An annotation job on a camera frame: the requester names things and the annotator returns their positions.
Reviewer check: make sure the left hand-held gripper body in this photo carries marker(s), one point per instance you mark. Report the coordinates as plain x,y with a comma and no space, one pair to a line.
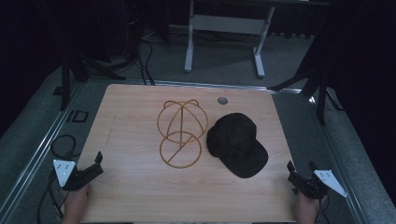
72,178

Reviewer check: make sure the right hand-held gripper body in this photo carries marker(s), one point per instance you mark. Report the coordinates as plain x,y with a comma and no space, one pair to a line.
314,186

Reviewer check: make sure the black baseball cap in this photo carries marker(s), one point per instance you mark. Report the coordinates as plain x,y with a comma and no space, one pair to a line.
237,143

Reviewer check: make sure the person's right hand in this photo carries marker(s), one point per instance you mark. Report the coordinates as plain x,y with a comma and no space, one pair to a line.
307,211

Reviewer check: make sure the person's left hand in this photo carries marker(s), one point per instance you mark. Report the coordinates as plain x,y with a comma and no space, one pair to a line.
75,203

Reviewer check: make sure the black metal stand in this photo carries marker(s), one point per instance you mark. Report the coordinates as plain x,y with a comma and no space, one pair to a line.
322,93
65,84

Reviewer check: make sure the metal floor rail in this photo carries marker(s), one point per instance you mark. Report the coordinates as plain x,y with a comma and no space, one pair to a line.
339,161
34,158

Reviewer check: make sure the black rectangular floor bracket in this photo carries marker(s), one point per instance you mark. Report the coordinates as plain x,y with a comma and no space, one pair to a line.
80,116

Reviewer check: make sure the white desk frame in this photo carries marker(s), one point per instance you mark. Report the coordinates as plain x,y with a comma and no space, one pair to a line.
227,24

